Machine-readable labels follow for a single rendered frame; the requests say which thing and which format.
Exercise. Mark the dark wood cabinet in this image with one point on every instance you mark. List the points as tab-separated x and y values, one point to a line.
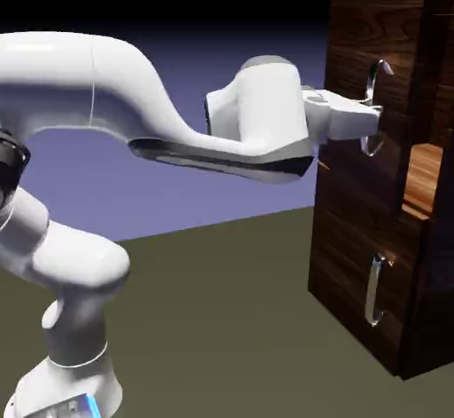
438	283

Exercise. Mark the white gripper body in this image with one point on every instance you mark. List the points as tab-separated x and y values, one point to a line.
349	121

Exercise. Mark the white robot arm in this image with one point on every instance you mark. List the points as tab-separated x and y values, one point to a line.
106	80

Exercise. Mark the dark wood cabinet door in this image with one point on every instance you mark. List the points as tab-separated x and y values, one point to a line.
344	247
354	41

